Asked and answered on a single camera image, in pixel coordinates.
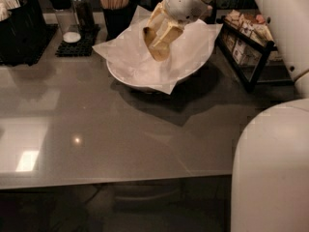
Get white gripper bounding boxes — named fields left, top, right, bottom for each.
left=143, top=0, right=209, bottom=48

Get yellow banana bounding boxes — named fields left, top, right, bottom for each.
left=143, top=27, right=170, bottom=62

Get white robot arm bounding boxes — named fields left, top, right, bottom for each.
left=231, top=0, right=309, bottom=232

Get white bowl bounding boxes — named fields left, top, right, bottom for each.
left=105, top=14, right=216, bottom=93

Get white paper liner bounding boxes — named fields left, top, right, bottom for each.
left=92, top=5, right=224, bottom=96

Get black cup of stirrers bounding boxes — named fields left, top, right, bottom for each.
left=99, top=0, right=139, bottom=40

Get small black rubber mat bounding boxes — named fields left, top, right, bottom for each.
left=55, top=24, right=99, bottom=57

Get pepper shaker black cap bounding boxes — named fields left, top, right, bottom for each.
left=72, top=0, right=96, bottom=32

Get salt shaker black cap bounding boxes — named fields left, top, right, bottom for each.
left=49, top=0, right=81, bottom=44

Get large black rubber mat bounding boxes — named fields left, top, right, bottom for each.
left=0, top=24, right=58, bottom=67

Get black condiment caddy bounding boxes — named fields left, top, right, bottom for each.
left=0, top=0, right=46, bottom=60

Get black wire packet rack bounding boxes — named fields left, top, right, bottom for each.
left=214, top=9, right=294, bottom=94

